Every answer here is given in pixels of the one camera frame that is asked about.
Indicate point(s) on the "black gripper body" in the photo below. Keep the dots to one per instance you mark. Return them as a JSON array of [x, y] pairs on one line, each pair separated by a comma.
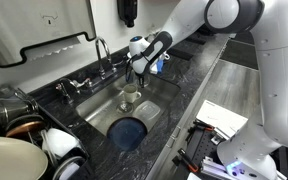
[[143, 77]]

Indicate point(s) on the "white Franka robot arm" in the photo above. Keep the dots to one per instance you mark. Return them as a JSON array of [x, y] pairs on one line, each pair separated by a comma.
[[277, 83]]

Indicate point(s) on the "small white bowl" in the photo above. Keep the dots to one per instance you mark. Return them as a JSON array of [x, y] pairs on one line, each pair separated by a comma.
[[129, 55]]

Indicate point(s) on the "metal sink drain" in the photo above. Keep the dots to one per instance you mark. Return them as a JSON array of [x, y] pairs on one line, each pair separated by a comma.
[[125, 107]]

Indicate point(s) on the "stainless steel sink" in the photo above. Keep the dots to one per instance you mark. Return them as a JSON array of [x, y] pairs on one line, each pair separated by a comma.
[[110, 106]]

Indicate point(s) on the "cream ceramic mug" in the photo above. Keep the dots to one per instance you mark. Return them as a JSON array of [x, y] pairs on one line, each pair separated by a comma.
[[130, 93]]

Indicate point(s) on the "blue sponge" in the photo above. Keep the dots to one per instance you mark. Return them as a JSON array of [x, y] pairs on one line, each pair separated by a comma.
[[159, 65]]

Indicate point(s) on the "clear plastic container lid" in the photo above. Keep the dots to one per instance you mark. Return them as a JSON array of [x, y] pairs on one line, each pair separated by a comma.
[[147, 111]]

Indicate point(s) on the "chrome gooseneck faucet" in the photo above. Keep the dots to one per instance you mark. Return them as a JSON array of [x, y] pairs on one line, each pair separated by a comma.
[[101, 60]]

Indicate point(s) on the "dark blue plate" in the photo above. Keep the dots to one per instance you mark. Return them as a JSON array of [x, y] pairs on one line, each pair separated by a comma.
[[126, 134]]

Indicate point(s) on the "black orange clamp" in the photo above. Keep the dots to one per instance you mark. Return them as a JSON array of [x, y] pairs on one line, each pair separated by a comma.
[[202, 126], [187, 160]]

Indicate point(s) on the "chrome side sprayer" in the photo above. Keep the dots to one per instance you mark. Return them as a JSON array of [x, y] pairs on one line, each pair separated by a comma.
[[64, 89]]

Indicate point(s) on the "white flat box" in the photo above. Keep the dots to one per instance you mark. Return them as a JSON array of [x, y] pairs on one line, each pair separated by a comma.
[[221, 118]]

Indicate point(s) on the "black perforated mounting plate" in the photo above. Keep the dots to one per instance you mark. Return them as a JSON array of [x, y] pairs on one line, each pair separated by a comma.
[[200, 148]]

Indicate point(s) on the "black dish rack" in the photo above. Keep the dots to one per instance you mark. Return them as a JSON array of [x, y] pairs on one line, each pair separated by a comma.
[[64, 133]]

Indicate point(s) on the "aluminium extrusion bar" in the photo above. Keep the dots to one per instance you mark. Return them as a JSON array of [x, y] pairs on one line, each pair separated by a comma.
[[214, 167]]

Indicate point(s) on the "white plate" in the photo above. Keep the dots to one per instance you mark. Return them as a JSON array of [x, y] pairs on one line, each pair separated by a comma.
[[69, 167]]

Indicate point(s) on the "grey paper towel dispenser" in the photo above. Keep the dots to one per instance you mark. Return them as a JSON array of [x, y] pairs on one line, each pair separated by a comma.
[[30, 26]]

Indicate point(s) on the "copper bottom pan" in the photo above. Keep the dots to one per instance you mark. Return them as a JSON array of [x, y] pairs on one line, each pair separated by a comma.
[[24, 128]]

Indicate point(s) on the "steel kettle pot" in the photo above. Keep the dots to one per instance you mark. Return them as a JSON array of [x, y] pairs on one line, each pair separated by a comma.
[[10, 103]]

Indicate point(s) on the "large cream plate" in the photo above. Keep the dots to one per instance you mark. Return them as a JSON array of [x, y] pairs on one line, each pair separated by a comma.
[[12, 160]]

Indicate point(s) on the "black wall soap dispenser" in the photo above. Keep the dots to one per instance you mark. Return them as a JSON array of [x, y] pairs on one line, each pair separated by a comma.
[[127, 11]]

